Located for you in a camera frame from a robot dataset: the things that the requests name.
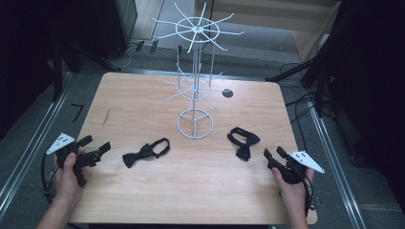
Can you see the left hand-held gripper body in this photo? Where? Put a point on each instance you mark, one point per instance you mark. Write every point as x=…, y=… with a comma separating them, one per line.
x=83, y=160

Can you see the dark cabinet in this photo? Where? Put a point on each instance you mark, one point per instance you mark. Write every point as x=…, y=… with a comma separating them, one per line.
x=117, y=25

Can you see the black bow tie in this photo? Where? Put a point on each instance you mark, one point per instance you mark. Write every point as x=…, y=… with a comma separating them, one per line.
x=244, y=144
x=143, y=153

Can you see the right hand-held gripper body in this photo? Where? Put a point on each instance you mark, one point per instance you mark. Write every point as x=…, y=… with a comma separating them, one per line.
x=291, y=170

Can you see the black stand frame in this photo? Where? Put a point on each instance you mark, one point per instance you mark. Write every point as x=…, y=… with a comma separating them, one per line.
x=318, y=70

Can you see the round black table hole cap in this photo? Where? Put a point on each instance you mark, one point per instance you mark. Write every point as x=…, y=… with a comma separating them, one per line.
x=227, y=93

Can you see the light wooden cabinet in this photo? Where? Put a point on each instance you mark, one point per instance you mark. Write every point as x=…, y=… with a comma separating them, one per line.
x=302, y=19

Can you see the person's right hand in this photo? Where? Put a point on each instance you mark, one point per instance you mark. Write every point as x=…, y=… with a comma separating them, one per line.
x=291, y=194

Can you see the metal floor rail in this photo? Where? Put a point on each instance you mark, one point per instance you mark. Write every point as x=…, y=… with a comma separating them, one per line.
x=334, y=165
x=31, y=149

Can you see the person's left hand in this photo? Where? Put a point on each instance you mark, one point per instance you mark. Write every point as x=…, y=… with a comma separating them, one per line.
x=67, y=184

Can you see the black stand leg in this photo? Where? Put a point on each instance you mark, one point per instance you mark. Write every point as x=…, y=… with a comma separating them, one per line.
x=59, y=73

